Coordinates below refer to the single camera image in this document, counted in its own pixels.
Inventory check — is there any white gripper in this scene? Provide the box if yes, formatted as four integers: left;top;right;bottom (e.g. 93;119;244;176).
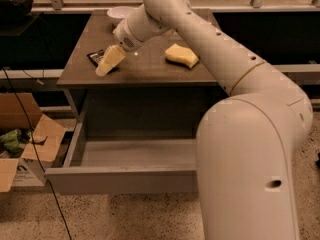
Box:
95;18;143;77

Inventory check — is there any black rxbar chocolate wrapper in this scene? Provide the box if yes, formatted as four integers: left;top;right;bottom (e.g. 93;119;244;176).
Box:
87;49;105;66

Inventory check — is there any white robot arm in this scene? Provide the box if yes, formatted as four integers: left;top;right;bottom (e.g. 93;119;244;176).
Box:
96;0;313;240

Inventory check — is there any grey cabinet with glossy top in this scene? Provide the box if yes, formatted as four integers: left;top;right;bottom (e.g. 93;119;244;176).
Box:
57;11;226;122

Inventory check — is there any open grey top drawer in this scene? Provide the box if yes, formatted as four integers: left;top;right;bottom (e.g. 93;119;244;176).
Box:
44;87;201;196

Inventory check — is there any white ceramic bowl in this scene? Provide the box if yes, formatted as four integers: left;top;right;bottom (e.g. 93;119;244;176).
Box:
107;6;134;20

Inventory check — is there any yellow sponge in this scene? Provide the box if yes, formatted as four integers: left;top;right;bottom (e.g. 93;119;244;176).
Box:
165;44;199;68

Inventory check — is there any dark object on shelf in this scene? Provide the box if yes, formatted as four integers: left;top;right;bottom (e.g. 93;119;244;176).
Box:
0;0;33;19

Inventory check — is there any green bag in box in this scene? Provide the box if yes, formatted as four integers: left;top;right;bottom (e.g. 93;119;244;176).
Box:
0;129;23;158

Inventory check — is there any open cardboard box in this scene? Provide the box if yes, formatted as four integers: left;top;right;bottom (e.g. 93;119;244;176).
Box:
0;93;65;193

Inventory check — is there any black cable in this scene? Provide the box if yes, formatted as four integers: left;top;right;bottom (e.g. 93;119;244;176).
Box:
2;67;73;240

